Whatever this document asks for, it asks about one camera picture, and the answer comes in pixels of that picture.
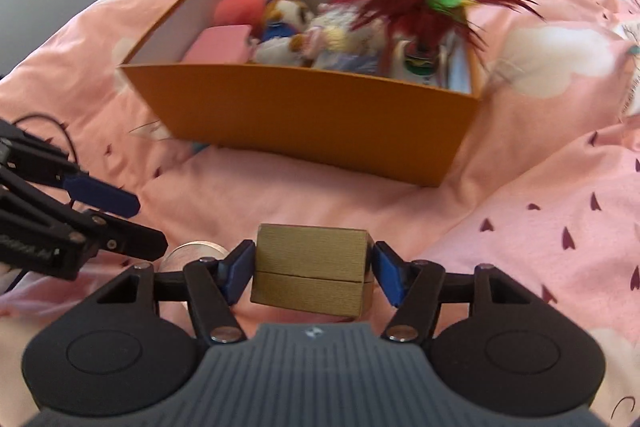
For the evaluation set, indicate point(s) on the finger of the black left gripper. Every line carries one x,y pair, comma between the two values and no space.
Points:
106,232
41,162

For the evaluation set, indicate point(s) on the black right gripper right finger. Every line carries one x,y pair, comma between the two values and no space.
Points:
488,338

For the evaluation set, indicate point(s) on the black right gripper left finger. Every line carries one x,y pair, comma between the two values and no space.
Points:
132,343

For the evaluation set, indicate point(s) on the gold box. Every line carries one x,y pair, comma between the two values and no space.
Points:
317,270

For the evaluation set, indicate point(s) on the round silver tin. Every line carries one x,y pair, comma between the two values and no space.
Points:
185,253

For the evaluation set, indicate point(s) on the pink patterned duvet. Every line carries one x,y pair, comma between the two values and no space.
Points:
545,185

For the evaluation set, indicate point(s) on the pink fabric pouch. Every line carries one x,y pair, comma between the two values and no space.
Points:
228,44

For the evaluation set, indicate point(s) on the orange cardboard storage box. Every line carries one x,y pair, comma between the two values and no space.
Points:
387,127

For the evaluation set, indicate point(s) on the red plush ball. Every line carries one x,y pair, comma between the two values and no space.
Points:
239,12

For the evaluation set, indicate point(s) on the brown plush toy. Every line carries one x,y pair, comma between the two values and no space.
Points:
284,26

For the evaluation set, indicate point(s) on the green white bottle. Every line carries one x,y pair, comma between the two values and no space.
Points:
418,66

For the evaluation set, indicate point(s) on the cream pink crochet toy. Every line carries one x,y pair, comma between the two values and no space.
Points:
330,42

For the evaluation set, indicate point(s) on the red feather toy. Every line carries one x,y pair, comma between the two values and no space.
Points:
427,22

